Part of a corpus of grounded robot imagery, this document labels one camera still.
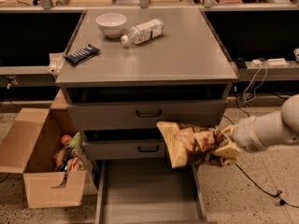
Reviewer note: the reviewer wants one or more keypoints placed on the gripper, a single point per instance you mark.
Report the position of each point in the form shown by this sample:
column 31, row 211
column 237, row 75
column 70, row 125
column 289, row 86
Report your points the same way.
column 245, row 135

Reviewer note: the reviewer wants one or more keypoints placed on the brown chip bag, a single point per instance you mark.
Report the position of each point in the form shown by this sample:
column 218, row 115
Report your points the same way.
column 187, row 144

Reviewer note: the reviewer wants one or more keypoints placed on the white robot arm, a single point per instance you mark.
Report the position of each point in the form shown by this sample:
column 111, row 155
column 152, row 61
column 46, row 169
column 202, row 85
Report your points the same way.
column 255, row 134

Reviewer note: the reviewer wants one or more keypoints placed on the middle grey drawer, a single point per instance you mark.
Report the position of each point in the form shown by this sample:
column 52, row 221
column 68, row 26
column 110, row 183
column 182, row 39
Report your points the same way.
column 125, row 149

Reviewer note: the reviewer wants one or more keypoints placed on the grey drawer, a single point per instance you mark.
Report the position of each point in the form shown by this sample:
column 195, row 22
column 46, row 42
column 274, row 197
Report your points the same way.
column 148, row 191
column 143, row 115
column 125, row 149

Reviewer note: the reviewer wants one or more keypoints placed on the bottom grey drawer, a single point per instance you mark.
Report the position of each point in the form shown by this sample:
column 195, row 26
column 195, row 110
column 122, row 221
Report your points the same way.
column 148, row 191

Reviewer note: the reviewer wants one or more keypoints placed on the grey drawer cabinet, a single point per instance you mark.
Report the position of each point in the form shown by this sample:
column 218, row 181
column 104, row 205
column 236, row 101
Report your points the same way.
column 186, row 63

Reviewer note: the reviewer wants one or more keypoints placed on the top grey drawer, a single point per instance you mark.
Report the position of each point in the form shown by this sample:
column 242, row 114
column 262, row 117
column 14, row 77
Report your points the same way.
column 143, row 115

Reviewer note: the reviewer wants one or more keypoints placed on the white power strip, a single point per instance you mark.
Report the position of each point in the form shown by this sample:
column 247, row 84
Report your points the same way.
column 274, row 63

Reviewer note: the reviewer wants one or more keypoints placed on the clear plastic water bottle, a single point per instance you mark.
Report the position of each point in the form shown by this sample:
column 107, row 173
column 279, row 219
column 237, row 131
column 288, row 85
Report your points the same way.
column 143, row 32

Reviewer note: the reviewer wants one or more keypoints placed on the green item in box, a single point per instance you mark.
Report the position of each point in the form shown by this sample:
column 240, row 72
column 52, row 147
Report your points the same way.
column 75, row 140

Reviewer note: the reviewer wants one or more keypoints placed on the orange fruit in box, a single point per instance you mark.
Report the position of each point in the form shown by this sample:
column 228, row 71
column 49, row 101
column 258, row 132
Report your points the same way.
column 66, row 139

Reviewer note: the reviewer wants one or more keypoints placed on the dark blue snack bar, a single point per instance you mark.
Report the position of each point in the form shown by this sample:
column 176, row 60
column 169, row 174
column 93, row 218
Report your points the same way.
column 82, row 55

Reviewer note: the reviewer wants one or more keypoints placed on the white bowl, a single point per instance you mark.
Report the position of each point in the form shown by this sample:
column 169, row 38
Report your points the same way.
column 111, row 24

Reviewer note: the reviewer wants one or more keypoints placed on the open cardboard box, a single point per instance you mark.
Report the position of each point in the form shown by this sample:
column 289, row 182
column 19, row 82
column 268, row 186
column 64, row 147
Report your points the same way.
column 29, row 148

